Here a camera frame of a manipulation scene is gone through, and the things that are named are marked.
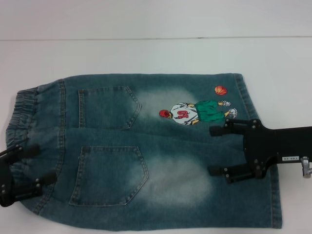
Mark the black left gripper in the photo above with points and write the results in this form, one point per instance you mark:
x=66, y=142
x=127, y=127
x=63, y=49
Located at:
x=5, y=195

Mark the blue denim shorts with embroidery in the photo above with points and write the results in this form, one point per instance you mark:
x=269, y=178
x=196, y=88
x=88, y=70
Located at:
x=170, y=170

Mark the small metal connector fitting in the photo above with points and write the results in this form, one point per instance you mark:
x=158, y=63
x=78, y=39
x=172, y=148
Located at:
x=306, y=168

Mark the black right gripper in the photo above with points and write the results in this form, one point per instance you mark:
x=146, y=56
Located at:
x=268, y=146

